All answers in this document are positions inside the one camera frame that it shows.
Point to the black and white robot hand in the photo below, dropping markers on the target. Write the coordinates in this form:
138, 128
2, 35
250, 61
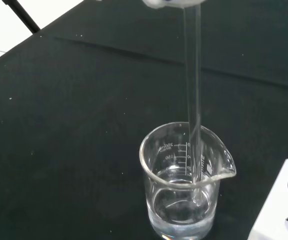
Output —
174, 2

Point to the clear glass beaker with water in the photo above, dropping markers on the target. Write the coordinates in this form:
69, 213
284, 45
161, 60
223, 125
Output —
181, 212

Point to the white test tube rack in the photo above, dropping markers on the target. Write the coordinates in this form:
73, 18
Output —
276, 205

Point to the black tripod leg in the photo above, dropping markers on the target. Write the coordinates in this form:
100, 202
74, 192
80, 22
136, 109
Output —
21, 15

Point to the black bench cloth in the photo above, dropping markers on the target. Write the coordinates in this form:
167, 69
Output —
84, 137

